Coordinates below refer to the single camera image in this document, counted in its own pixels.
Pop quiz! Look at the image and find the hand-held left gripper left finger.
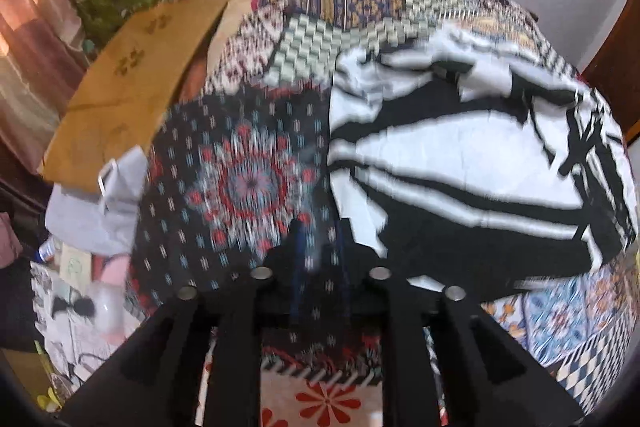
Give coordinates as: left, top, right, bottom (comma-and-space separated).
60, 219, 307, 427

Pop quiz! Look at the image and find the patchwork bedspread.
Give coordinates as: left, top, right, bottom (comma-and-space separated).
125, 0, 640, 427

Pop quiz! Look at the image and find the black and white shirt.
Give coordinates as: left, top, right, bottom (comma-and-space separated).
327, 27, 639, 294

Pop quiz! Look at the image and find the white and pink bottle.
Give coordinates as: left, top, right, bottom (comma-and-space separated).
91, 254, 132, 339

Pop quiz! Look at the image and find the grey cloth with buckle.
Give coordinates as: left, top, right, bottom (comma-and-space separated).
45, 145, 149, 256

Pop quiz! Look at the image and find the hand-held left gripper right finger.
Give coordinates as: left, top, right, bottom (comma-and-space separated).
330, 219, 587, 427

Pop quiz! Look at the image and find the brown paw-print mat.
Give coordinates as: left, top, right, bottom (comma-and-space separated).
39, 0, 232, 196

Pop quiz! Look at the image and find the brown wooden door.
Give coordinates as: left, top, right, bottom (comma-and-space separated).
579, 0, 640, 135

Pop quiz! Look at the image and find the pink brown curtain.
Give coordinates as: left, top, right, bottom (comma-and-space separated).
0, 0, 89, 164

